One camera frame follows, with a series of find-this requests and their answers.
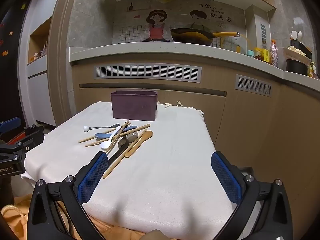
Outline long wooden spatula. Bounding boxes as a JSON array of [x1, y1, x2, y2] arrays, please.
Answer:
[[102, 132, 147, 179]]

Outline orange cloth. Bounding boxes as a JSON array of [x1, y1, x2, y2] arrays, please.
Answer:
[[0, 195, 150, 240]]

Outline large grey vent grille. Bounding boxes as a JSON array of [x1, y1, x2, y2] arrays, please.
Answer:
[[94, 64, 202, 83]]

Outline white vented wall unit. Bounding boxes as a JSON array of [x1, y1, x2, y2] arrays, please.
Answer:
[[254, 12, 271, 53]]

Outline yellow gas hose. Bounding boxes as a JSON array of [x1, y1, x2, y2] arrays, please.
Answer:
[[240, 34, 251, 53]]

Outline assorted small packets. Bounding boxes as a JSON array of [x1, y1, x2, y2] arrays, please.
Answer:
[[29, 42, 48, 62]]

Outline short wooden spoon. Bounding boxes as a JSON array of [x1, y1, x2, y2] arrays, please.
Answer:
[[124, 130, 154, 158]]

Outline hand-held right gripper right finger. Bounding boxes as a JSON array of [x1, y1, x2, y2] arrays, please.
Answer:
[[211, 151, 293, 240]]

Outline beige door frame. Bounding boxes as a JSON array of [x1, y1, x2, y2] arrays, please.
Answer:
[[47, 0, 83, 126]]

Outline blue plastic spoon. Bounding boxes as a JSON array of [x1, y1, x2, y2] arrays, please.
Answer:
[[94, 125, 138, 140]]

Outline white plastic spoon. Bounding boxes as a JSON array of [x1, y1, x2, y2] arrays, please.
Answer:
[[100, 126, 122, 150]]

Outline purple plastic utensil holder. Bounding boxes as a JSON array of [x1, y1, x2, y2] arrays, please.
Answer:
[[110, 90, 158, 122]]

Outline plastic bottle with orange cap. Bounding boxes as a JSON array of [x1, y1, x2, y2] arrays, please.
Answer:
[[269, 39, 279, 67]]

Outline black wok with yellow handle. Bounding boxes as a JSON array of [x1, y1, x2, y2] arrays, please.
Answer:
[[170, 28, 241, 46]]

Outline black fridge with magnets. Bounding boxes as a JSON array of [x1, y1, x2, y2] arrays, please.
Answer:
[[0, 0, 34, 130]]

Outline black cooking pot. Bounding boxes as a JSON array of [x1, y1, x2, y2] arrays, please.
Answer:
[[286, 59, 309, 75]]

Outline white cabinet with wooden niche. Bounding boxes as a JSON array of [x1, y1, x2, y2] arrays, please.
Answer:
[[19, 0, 57, 127]]

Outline black utensil caddy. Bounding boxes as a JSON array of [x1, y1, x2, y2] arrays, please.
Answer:
[[290, 38, 313, 55]]

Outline beige rope handle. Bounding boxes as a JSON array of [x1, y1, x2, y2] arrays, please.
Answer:
[[0, 204, 26, 221]]

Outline tray of pale noodles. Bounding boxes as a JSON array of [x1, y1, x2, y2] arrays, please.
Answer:
[[282, 45, 313, 62]]

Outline cartoon couple wall sticker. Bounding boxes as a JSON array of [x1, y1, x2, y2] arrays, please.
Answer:
[[112, 1, 247, 48]]

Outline metal spoon with white ball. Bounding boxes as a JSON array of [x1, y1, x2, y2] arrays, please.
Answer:
[[83, 123, 120, 132]]

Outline brown rounded object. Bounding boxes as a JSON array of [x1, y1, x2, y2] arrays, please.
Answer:
[[142, 229, 173, 240]]

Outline grey kitchen countertop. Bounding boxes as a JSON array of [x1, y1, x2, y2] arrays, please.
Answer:
[[69, 41, 320, 92]]

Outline wooden kitchen base cabinet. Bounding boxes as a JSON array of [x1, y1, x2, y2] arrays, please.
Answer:
[[71, 62, 320, 230]]

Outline small grey vent grille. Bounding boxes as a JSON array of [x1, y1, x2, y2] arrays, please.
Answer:
[[234, 74, 273, 97]]

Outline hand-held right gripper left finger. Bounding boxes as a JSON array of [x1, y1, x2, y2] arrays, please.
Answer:
[[27, 152, 109, 240]]

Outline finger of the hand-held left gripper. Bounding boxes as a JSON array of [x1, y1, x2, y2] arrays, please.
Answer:
[[0, 126, 45, 163], [0, 117, 22, 133]]

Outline grey spoon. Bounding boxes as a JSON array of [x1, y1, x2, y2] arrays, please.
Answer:
[[125, 132, 139, 143]]

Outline black spoon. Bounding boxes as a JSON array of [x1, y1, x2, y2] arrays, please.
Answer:
[[107, 139, 130, 167]]

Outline white table cloth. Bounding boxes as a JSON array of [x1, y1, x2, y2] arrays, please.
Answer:
[[20, 101, 240, 233]]

